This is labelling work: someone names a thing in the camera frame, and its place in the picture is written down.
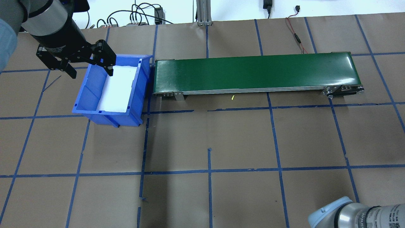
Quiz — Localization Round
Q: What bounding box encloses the black looping cable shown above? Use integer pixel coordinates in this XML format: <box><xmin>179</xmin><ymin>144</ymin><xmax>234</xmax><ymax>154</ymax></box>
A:
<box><xmin>106</xmin><ymin>9</ymin><xmax>155</xmax><ymax>27</ymax></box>
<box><xmin>131</xmin><ymin>3</ymin><xmax>174</xmax><ymax>25</ymax></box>

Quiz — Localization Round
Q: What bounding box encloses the blue plastic bin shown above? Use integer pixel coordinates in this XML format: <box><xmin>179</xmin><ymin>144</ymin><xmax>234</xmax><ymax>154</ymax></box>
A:
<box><xmin>72</xmin><ymin>54</ymin><xmax>154</xmax><ymax>128</ymax></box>

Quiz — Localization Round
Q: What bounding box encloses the white foam pad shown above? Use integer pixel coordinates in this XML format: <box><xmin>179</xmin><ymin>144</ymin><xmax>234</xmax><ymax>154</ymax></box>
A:
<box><xmin>97</xmin><ymin>65</ymin><xmax>140</xmax><ymax>113</ymax></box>

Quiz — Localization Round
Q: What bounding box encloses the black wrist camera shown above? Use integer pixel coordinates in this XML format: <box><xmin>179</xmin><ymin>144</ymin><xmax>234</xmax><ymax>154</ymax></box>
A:
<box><xmin>62</xmin><ymin>0</ymin><xmax>90</xmax><ymax>13</ymax></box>

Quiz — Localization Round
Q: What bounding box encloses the green conveyor belt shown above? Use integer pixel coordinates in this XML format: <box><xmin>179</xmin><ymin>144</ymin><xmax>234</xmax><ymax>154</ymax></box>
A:
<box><xmin>153</xmin><ymin>51</ymin><xmax>365</xmax><ymax>102</ymax></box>

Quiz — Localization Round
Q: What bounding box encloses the aluminium gantry post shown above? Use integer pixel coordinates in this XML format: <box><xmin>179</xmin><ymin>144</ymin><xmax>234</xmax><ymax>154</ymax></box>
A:
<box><xmin>196</xmin><ymin>0</ymin><xmax>213</xmax><ymax>26</ymax></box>

